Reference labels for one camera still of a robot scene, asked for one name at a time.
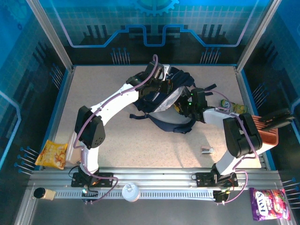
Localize navy student backpack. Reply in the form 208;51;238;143
129;67;216;135

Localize green candy bag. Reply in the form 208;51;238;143
220;99;248;114

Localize purple candy bag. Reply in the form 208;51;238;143
249;187;291;221

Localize yellow chips bag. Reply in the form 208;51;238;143
35;140;68;170

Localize orange knife block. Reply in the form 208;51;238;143
252;114;279;146

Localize white round cap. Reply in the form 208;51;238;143
121;183;141;203

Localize black cylinder knob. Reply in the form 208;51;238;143
33;187;57;201

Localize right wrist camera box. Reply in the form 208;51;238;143
191;88;208;108

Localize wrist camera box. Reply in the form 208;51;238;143
144;61;171;80
191;88;208;108

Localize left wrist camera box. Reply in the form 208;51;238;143
144;61;171;80

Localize aluminium enclosure frame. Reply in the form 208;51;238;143
14;0;291;225

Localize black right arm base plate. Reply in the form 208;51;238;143
195;172;239;188

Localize black knife handle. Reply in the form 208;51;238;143
262;115;296;131
259;108;291;123

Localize slotted white cable duct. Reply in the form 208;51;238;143
55;189;215;200

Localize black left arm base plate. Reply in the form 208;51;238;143
71;172;115;188

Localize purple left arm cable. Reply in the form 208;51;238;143
74;54;160;204

